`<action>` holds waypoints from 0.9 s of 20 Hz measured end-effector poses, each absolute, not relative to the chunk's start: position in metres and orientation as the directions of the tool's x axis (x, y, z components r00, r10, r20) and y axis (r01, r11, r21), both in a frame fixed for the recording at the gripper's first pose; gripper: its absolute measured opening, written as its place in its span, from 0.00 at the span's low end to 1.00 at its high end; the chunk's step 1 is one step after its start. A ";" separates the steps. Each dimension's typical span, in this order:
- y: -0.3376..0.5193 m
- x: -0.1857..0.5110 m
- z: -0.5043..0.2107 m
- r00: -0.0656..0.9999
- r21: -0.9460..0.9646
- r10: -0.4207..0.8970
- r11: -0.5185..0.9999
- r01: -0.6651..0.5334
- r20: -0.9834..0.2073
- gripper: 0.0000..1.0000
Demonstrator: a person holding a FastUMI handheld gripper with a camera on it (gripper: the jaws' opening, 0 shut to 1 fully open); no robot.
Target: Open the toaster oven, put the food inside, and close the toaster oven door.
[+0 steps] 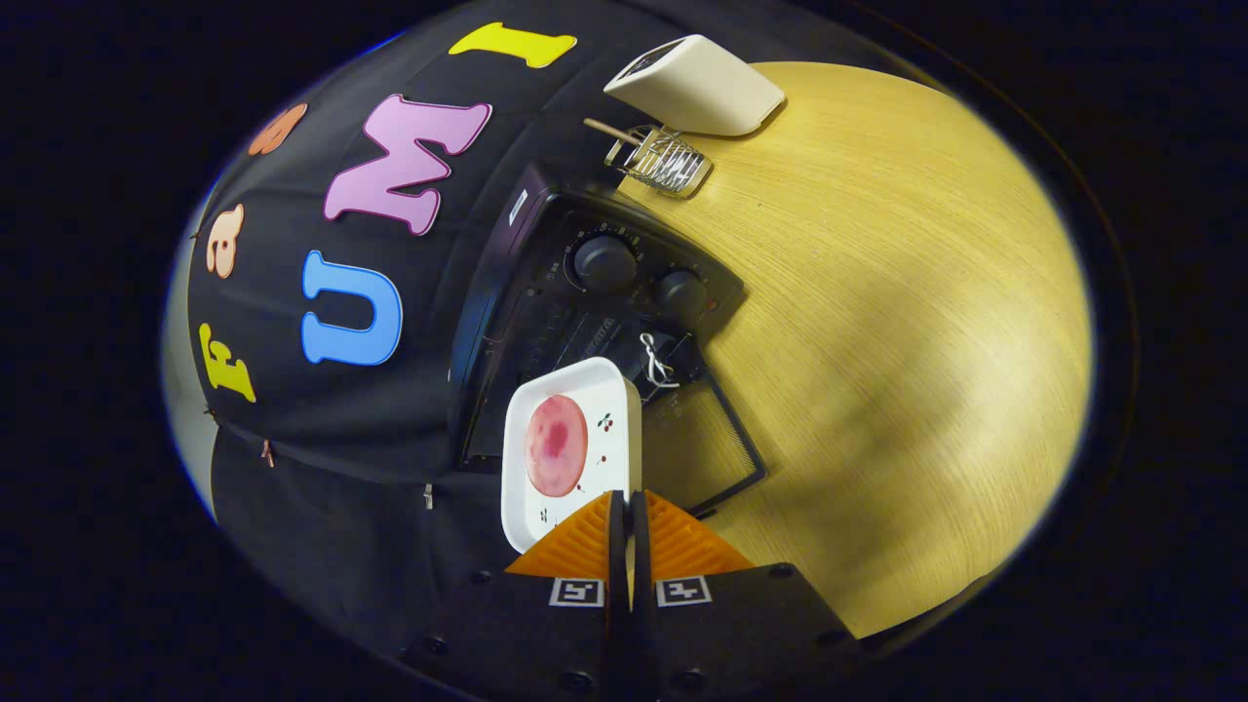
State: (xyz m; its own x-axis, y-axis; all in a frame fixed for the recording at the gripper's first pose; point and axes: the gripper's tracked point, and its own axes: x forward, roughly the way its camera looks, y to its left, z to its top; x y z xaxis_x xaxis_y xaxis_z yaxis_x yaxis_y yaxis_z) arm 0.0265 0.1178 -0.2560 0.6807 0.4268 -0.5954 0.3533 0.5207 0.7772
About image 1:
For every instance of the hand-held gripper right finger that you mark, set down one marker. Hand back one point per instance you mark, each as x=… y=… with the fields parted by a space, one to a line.
x=721 y=634

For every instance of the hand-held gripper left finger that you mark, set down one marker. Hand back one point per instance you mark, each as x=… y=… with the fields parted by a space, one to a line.
x=546 y=634

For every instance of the pink round ham slice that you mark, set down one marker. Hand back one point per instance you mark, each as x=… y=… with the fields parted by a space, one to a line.
x=556 y=447

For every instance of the white square plate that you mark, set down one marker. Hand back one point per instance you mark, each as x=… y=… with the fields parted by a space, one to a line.
x=609 y=409

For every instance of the black toaster oven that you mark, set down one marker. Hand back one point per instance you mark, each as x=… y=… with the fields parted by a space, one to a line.
x=604 y=263

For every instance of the white toaster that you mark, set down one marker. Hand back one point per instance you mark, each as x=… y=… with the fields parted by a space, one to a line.
x=702 y=88

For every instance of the black backdrop cloth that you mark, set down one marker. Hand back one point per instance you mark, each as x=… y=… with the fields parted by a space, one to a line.
x=341 y=468

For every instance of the orange clip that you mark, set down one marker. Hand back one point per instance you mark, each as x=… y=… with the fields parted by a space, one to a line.
x=266 y=453

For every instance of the wooden stick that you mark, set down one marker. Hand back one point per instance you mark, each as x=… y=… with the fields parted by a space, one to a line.
x=609 y=130

